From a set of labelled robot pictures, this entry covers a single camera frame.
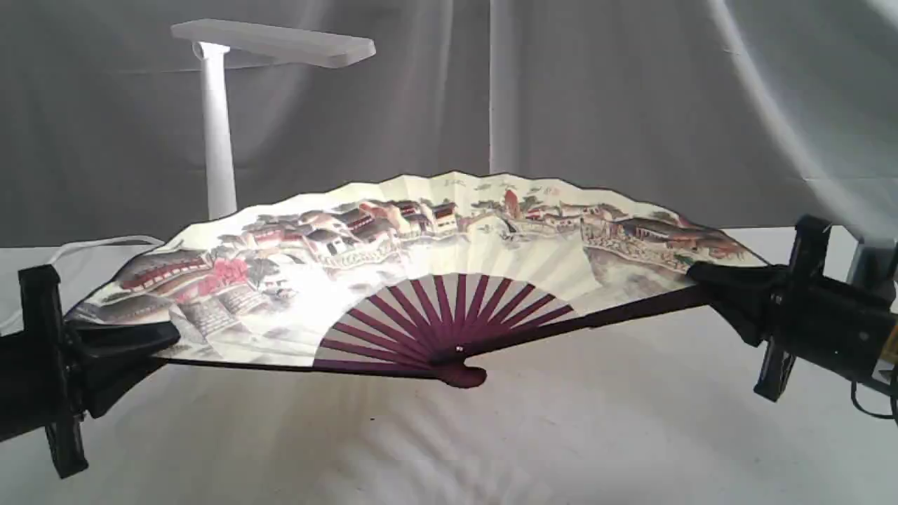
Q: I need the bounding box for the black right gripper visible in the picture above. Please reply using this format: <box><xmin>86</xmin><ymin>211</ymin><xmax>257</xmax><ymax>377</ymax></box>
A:
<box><xmin>687</xmin><ymin>215</ymin><xmax>896</xmax><ymax>402</ymax></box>

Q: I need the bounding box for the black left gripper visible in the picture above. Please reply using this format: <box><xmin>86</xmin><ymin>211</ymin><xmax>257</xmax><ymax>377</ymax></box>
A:
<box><xmin>1</xmin><ymin>265</ymin><xmax>180</xmax><ymax>479</ymax></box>

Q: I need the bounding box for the painted paper folding fan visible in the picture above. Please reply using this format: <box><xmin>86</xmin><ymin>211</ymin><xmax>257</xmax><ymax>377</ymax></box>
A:
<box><xmin>67</xmin><ymin>170</ymin><xmax>765</xmax><ymax>388</ymax></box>

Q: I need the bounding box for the white desk lamp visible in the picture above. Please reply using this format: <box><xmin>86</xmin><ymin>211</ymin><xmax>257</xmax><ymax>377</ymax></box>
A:
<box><xmin>170</xmin><ymin>19</ymin><xmax>377</xmax><ymax>220</ymax></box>

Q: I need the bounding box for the grey backdrop curtain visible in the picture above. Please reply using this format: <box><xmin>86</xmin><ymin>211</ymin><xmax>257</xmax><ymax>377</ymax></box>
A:
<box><xmin>1</xmin><ymin>1</ymin><xmax>896</xmax><ymax>247</ymax></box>

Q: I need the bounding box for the white lamp power cord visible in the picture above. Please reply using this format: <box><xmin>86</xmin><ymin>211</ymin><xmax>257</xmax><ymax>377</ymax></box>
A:
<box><xmin>0</xmin><ymin>235</ymin><xmax>169</xmax><ymax>330</ymax></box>

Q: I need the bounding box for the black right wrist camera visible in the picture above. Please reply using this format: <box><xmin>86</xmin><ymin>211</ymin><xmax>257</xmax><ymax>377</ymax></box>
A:
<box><xmin>846</xmin><ymin>237</ymin><xmax>897</xmax><ymax>306</ymax></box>

